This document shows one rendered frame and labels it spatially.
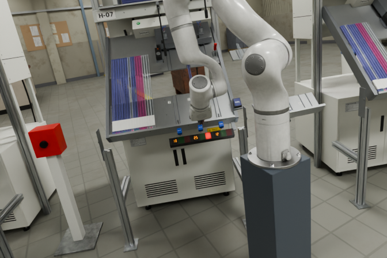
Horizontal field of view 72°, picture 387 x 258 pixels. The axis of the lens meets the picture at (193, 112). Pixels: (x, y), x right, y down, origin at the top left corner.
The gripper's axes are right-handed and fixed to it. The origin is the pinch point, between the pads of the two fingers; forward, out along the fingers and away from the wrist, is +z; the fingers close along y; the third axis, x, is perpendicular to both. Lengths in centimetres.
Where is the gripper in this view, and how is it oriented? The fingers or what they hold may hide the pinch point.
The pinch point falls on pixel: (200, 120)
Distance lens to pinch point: 130.1
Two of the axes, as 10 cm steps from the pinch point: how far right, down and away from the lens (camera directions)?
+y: 9.9, -1.6, 0.5
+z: 0.3, 4.9, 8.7
